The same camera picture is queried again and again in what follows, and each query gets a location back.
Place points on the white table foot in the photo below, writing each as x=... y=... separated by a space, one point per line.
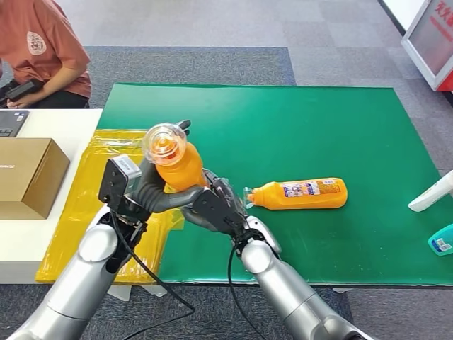
x=155 y=290

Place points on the white red display stand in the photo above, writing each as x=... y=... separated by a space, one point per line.
x=432 y=40

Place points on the person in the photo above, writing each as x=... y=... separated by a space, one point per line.
x=46 y=47

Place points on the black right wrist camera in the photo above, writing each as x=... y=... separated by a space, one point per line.
x=215 y=211

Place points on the teal plastic bottle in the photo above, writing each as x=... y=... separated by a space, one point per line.
x=443 y=240

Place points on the white plastic bottle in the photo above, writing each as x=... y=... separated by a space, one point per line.
x=432 y=193

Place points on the orange bottle with label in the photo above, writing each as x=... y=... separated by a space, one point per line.
x=276 y=196
x=180 y=169

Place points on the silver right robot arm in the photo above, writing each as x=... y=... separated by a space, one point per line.
x=290 y=291

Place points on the grey laptop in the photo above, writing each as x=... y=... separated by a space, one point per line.
x=10 y=123

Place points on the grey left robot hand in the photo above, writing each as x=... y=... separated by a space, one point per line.
x=155 y=197

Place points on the green table mat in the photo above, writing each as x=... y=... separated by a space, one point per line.
x=301 y=131

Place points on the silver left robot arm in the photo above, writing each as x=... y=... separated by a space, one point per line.
x=78 y=286

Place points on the black handheld device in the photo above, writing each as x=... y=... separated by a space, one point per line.
x=22 y=90

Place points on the yellow plastic bag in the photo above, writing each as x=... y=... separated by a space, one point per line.
x=84 y=187

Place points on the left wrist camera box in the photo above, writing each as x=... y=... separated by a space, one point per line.
x=117 y=180

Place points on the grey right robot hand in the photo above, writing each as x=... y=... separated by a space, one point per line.
x=226 y=187

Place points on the brown cardboard box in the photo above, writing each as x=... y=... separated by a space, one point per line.
x=25 y=173

